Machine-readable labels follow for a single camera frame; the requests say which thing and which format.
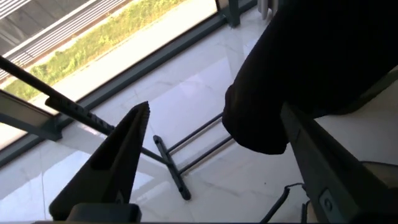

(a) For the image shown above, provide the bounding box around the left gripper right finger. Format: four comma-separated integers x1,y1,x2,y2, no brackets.
280,102,398,223

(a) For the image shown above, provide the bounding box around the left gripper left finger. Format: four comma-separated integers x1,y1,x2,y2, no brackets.
49,100,151,222

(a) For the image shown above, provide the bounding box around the black garment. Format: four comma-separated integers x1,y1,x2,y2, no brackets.
221,0,398,156

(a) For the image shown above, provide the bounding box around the black clothes rack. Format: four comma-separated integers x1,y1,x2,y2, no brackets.
0,55,234,202

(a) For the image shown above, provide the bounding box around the beige curtain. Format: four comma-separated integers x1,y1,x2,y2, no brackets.
257,0,280,21

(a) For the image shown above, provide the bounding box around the black cable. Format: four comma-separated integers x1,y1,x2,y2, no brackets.
259,182,312,223

